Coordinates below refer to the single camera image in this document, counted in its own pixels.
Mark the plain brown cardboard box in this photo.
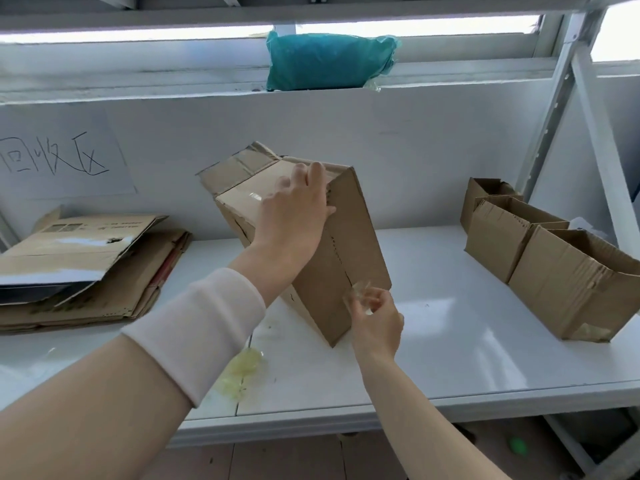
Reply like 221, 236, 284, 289
196, 141, 393, 348

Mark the torn-edge brown cardboard box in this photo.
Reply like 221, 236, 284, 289
465, 194, 570, 285

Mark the white wrist sleeve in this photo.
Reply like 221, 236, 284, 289
121, 267, 267, 408

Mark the person's right hand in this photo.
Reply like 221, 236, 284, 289
345, 286, 405, 364

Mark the white metal shelf rack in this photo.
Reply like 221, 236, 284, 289
0, 0, 640, 480

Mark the glossy taped cardboard box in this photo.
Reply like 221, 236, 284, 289
0, 207, 169, 305

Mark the teal plastic bag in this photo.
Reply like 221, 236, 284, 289
265, 30, 401, 92

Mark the clear tape wad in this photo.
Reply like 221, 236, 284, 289
215, 347, 266, 398

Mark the person's right forearm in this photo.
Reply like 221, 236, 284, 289
355, 354, 511, 480

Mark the large cardboard box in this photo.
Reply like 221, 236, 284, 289
509, 225, 640, 343

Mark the person's left hand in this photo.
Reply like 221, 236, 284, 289
249, 161, 337, 284

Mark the green printed cardboard box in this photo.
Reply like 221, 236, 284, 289
0, 228, 193, 335

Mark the clear tape strip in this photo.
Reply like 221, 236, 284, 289
342, 280, 381, 315

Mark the small brown cardboard box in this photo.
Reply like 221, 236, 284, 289
459, 177, 525, 235

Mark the person's left forearm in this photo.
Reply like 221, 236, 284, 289
0, 242, 301, 480

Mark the white handwritten paper sign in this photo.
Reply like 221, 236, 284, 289
0, 107, 137, 201

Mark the red printed cardboard box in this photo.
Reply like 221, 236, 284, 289
147, 244, 193, 295

